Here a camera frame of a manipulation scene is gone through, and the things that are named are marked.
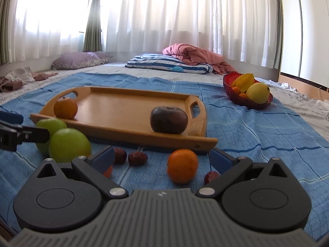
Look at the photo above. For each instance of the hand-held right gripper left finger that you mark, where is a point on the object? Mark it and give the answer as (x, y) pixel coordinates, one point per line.
(102, 159)

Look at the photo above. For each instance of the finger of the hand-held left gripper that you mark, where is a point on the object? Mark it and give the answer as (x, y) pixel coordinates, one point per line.
(33, 135)
(11, 117)

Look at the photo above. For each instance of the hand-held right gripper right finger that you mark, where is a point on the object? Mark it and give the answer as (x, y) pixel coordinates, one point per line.
(221, 159)

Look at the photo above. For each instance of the red jujube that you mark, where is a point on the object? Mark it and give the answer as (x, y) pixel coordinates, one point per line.
(211, 177)
(137, 158)
(120, 156)

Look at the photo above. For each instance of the green apple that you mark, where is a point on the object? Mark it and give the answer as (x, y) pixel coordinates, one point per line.
(69, 144)
(52, 123)

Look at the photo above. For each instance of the large orange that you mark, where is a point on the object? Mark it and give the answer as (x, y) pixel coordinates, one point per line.
(182, 166)

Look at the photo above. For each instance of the wooden tray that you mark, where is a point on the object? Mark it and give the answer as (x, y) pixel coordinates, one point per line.
(115, 108)

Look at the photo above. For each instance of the small orange fruit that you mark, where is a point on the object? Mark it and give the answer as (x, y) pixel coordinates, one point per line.
(109, 172)

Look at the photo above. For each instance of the blue checked blanket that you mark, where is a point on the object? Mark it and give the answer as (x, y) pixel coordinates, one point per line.
(244, 133)

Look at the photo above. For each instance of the pile of clothes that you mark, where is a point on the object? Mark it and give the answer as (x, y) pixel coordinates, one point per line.
(18, 78)

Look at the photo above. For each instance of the small orange tangerine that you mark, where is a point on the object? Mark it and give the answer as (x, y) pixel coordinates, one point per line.
(65, 108)

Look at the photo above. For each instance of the red glass bowl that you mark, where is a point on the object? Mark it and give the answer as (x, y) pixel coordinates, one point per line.
(239, 101)

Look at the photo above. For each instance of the dark brown persimmon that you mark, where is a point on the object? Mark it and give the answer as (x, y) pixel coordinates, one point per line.
(168, 121)

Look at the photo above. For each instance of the small orange kumquat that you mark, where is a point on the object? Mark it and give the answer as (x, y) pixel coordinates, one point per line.
(243, 95)
(235, 90)

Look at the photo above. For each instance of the yellow pear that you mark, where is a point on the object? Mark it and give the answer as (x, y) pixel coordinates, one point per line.
(258, 92)

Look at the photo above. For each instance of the yellow starfruit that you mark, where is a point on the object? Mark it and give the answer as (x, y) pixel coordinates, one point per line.
(244, 81)

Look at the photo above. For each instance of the large purple pillow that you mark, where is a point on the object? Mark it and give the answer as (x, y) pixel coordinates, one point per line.
(74, 60)

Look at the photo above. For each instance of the grey bed sheet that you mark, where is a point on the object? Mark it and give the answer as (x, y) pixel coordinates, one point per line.
(295, 103)

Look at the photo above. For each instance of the white crumpled cloth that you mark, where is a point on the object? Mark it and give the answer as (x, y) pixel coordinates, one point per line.
(285, 85)

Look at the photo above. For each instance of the green curtain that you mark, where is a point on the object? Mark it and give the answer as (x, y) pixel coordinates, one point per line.
(6, 18)
(93, 25)

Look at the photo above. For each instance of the small purple pillow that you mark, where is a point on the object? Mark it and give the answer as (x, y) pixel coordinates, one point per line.
(104, 56)

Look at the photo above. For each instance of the pink duvet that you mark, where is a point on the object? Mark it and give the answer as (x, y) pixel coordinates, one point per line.
(198, 55)

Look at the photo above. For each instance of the white sheer curtain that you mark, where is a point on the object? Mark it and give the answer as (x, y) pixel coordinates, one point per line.
(51, 18)
(180, 12)

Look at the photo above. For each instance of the blue striped pillow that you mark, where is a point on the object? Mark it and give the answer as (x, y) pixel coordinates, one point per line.
(164, 63)

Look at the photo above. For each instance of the white wardrobe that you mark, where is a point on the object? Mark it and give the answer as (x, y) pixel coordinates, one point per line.
(305, 25)

